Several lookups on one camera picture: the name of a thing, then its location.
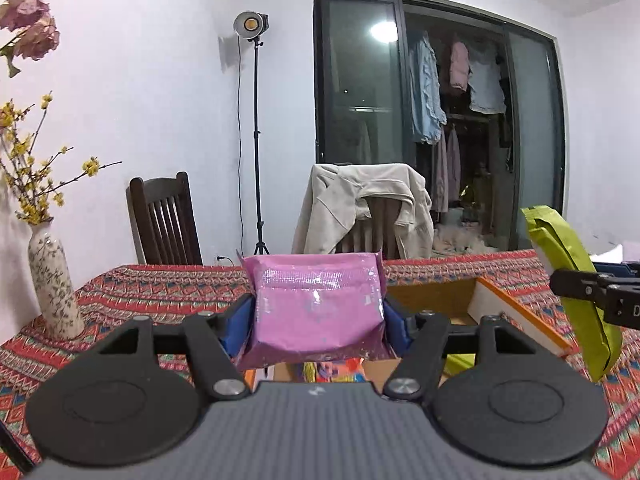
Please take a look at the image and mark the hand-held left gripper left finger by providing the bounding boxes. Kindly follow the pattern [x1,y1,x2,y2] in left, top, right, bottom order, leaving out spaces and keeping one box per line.
[97,294,257,404]

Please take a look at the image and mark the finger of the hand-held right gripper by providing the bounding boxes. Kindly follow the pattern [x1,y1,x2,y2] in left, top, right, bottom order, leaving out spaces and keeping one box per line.
[591,260,640,286]
[550,269,610,309]

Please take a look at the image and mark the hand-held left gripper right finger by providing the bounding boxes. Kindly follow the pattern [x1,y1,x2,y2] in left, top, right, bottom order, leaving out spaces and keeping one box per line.
[381,297,539,404]

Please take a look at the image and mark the cardboard box with orange edge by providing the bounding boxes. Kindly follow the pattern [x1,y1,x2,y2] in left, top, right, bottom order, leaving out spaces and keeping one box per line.
[272,277,574,392]

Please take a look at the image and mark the green snack packet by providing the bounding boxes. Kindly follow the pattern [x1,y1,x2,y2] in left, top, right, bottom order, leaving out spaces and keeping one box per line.
[520,205,623,385]

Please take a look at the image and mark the pink snack packet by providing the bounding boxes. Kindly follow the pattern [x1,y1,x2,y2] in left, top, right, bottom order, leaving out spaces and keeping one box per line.
[236,251,388,368]

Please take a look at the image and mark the white tissue paper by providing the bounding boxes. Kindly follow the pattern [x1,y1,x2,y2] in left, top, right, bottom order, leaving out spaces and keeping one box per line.
[606,242,640,264]

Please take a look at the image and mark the yellow-green snack packet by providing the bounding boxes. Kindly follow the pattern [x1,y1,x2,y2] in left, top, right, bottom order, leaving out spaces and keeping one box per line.
[442,353,477,377]

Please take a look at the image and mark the colourful snack packet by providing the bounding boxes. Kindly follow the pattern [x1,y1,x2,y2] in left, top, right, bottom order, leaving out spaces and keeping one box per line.
[300,358,366,385]

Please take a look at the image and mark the red patterned tablecloth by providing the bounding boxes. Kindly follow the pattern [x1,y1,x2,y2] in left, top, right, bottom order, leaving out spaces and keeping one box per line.
[0,247,640,476]

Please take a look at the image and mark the dark wooden chair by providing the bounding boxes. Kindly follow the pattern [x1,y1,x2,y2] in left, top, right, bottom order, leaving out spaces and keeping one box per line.
[336,195,401,260]
[126,171,204,266]

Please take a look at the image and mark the white fluffy heap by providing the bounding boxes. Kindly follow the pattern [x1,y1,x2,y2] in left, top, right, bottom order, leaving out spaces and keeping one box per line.
[434,224,490,254]

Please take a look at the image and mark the beige jacket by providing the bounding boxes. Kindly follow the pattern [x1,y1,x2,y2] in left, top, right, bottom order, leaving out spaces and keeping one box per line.
[291,162,435,260]

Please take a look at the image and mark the dark hanging garment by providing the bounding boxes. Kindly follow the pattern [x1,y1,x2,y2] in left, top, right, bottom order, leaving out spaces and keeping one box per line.
[499,110,514,173]

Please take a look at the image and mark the mauve hanging garments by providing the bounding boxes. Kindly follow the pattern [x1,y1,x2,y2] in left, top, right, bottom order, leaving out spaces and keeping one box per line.
[431,127,464,215]

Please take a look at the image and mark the black light stand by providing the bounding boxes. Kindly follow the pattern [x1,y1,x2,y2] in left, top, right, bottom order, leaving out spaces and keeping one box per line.
[240,40,271,257]

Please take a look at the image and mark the floral ceramic vase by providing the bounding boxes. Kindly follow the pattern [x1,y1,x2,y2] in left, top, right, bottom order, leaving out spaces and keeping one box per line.
[27,219,86,341]

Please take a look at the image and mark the pale blue hanging shirt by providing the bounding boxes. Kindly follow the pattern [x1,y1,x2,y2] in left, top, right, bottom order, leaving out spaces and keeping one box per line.
[467,45,507,115]

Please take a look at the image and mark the blue denim shirt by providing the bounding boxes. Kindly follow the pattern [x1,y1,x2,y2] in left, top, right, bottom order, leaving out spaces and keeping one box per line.
[407,35,448,144]

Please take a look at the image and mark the pink hanging garment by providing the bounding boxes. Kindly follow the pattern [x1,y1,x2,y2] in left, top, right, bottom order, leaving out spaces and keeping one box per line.
[448,41,472,92]

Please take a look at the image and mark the sliding glass door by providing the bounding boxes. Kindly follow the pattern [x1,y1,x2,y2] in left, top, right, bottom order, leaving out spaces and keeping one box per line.
[312,0,572,257]

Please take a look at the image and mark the yellow flower branches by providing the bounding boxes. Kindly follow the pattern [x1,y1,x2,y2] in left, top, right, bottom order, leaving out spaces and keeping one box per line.
[0,91,123,226]

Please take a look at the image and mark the studio light head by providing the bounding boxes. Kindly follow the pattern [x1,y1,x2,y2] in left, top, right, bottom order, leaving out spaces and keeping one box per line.
[233,11,270,42]

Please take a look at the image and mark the pink artificial flowers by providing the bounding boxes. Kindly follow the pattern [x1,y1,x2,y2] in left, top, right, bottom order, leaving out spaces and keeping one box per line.
[0,0,61,79]

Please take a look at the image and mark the black power cable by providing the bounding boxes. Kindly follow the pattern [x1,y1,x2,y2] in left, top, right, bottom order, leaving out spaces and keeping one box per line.
[220,40,247,264]

